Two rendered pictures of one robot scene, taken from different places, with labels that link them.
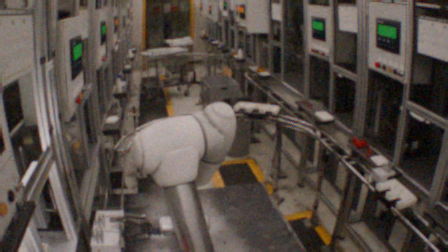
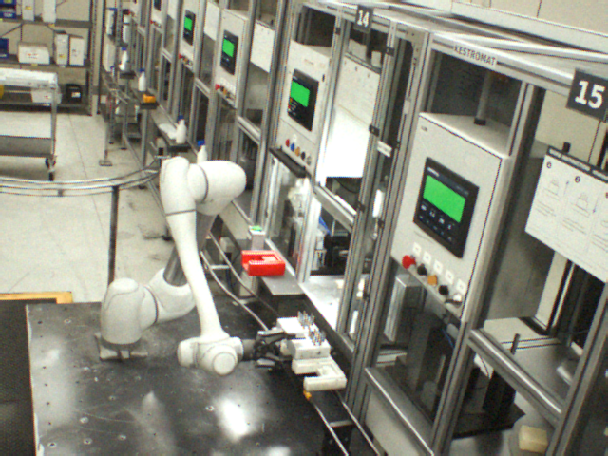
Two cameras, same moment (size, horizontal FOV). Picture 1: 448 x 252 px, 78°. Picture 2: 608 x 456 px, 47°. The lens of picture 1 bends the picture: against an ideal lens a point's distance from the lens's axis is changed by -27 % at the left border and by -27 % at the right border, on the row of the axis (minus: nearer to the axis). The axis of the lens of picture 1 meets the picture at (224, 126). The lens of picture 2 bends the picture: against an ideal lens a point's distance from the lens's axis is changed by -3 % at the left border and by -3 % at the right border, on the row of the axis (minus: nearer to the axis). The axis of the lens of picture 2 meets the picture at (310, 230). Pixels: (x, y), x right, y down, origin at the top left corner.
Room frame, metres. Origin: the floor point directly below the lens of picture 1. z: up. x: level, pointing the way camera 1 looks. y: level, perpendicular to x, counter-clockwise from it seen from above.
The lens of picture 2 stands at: (3.28, -0.05, 2.19)
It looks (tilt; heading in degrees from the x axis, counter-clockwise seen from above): 21 degrees down; 166
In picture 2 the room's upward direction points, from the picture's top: 9 degrees clockwise
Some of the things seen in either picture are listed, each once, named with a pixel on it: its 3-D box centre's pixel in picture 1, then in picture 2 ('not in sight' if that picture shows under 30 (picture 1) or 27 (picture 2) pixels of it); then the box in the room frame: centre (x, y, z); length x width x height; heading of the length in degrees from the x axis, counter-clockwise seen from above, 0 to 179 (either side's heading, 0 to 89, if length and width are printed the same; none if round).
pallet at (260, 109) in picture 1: (256, 111); not in sight; (2.97, -0.28, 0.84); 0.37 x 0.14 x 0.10; 70
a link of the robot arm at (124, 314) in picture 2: not in sight; (124, 308); (0.86, -0.13, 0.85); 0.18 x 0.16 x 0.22; 124
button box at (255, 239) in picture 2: not in sight; (256, 241); (0.42, 0.41, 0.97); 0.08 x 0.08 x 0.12; 12
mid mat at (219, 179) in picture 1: (240, 181); not in sight; (3.28, -0.16, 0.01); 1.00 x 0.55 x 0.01; 12
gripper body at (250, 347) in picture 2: (150, 227); (253, 350); (1.21, 0.32, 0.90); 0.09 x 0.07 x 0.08; 100
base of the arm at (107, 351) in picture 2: not in sight; (122, 343); (0.88, -0.13, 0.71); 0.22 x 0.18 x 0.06; 12
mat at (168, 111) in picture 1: (155, 112); not in sight; (5.54, 1.09, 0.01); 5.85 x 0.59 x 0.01; 12
